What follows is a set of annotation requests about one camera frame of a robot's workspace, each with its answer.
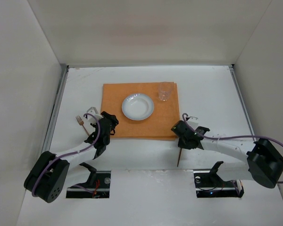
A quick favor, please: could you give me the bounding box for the clear drinking glass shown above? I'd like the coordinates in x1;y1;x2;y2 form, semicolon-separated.
158;81;174;101

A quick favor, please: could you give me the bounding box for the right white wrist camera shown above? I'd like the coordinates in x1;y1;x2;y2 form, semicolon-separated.
185;116;199;130

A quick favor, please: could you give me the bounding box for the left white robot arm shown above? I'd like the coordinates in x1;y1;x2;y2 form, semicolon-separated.
24;111;119;203

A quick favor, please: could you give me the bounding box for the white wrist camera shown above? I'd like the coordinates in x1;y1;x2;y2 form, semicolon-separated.
185;116;199;130
84;107;103;124

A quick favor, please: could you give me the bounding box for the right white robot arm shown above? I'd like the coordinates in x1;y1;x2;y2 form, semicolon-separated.
171;120;283;188

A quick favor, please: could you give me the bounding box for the orange cloth placemat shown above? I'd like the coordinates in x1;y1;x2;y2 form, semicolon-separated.
101;82;180;140

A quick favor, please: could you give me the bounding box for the white round plate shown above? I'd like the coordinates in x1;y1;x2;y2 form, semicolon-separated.
122;93;154;121

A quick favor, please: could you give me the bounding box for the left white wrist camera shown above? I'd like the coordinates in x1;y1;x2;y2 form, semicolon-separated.
84;107;103;124

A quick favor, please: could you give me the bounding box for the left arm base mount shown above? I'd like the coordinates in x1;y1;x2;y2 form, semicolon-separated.
63;162;111;199

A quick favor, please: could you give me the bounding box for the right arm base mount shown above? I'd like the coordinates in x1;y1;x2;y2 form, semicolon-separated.
193;161;244;198

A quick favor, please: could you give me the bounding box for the copper spoon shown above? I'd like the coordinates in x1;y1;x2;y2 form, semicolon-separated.
177;148;182;167

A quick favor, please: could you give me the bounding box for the copper fork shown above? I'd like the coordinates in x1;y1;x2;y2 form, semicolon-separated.
75;115;90;136

